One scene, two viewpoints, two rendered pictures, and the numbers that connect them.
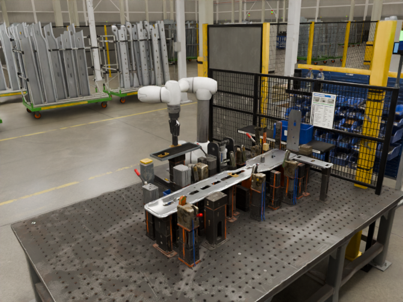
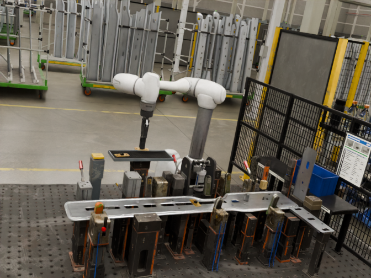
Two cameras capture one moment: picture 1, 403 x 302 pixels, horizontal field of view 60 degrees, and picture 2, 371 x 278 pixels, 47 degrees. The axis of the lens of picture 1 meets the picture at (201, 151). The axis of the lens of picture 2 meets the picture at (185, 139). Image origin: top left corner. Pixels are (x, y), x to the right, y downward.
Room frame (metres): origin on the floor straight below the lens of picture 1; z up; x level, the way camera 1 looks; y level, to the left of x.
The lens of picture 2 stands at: (0.09, -0.72, 2.02)
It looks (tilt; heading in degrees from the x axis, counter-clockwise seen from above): 17 degrees down; 16
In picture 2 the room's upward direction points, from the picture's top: 10 degrees clockwise
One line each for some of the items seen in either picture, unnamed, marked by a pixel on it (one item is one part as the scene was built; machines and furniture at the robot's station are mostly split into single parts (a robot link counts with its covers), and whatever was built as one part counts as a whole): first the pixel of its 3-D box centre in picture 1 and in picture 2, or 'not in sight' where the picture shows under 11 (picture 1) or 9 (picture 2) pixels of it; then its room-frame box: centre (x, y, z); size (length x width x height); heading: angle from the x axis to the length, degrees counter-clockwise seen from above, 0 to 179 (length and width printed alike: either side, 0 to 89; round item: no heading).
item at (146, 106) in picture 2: (173, 108); (147, 105); (2.33, 0.18, 1.46); 0.09 x 0.09 x 0.06
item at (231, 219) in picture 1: (225, 198); (178, 228); (2.17, -0.16, 0.84); 0.17 x 0.06 x 0.29; 43
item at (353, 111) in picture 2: (309, 79); (351, 116); (3.06, -0.96, 1.53); 0.06 x 0.06 x 0.20
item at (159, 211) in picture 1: (231, 176); (192, 204); (2.21, -0.21, 1.00); 1.38 x 0.22 x 0.02; 133
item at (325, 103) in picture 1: (322, 110); (354, 159); (2.86, -1.03, 1.30); 0.23 x 0.02 x 0.31; 43
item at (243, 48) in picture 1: (232, 96); (287, 121); (4.99, -0.47, 1.00); 1.34 x 0.14 x 2.00; 39
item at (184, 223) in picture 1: (189, 233); (97, 250); (1.69, 0.08, 0.88); 0.15 x 0.11 x 0.36; 43
